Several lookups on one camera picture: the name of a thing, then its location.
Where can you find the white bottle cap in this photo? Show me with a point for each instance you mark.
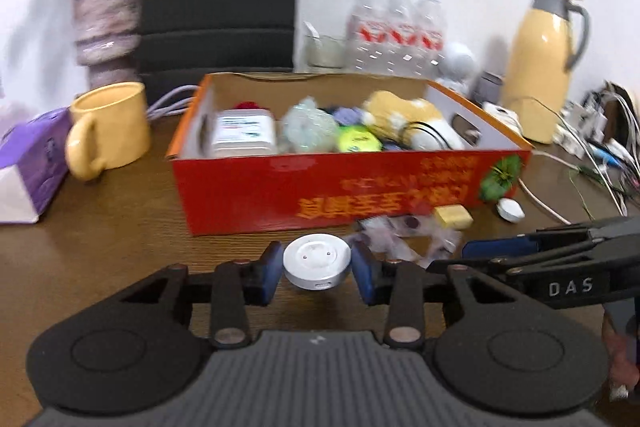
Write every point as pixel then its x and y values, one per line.
pixel 510 210

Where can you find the white adapter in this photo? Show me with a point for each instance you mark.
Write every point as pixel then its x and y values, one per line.
pixel 500 113

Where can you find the yellow-green round item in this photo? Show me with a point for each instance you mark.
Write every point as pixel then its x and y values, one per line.
pixel 357 139

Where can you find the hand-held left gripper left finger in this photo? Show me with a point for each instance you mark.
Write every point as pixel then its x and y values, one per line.
pixel 270 272

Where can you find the person's right hand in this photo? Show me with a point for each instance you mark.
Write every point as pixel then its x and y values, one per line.
pixel 622 362

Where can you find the purple tissue pack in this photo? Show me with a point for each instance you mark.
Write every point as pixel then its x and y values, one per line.
pixel 35 157

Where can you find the small purple item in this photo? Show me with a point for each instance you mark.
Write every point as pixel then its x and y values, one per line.
pixel 345 114

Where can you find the small grey box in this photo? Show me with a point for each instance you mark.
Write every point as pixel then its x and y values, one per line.
pixel 487 87

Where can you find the small red item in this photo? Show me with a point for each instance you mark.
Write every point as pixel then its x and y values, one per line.
pixel 250 105

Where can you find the yellow thermos jug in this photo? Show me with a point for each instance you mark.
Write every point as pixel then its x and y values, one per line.
pixel 540 72

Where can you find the red cardboard box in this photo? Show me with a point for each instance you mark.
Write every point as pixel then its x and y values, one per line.
pixel 260 197

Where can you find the yellow mug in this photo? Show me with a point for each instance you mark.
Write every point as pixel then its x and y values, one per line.
pixel 115 127

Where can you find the yellow eraser block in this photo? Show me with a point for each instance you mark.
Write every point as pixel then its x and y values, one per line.
pixel 452 216

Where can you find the round white device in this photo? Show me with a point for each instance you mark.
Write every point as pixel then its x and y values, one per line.
pixel 315 259

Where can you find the white power strip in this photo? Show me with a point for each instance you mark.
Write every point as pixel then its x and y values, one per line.
pixel 575 112

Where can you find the glass cup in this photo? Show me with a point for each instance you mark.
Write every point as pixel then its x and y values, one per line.
pixel 325 52

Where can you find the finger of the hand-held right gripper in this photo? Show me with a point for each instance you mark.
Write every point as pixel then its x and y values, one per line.
pixel 525 264
pixel 500 247

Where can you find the tan plush toy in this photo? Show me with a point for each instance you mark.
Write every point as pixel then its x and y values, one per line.
pixel 395 109

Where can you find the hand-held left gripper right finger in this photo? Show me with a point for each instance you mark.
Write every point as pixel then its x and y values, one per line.
pixel 362 277

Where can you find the clear plastic bag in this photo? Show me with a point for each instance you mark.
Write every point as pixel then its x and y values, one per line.
pixel 307 127

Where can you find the white round speaker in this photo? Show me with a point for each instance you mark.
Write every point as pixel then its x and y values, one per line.
pixel 457 62

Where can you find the mottled purple vase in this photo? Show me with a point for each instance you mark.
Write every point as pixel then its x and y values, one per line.
pixel 105 22

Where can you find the clear plastic wrapper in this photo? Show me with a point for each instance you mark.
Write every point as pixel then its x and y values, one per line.
pixel 400 232

